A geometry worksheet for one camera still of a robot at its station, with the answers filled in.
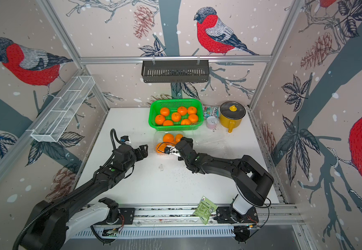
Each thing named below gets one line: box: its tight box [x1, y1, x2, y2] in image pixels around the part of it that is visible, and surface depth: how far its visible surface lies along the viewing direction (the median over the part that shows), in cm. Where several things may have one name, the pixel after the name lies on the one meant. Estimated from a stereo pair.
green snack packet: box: [202, 104, 221, 119], surface depth 117 cm
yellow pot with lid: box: [218, 101, 247, 134], surface depth 103 cm
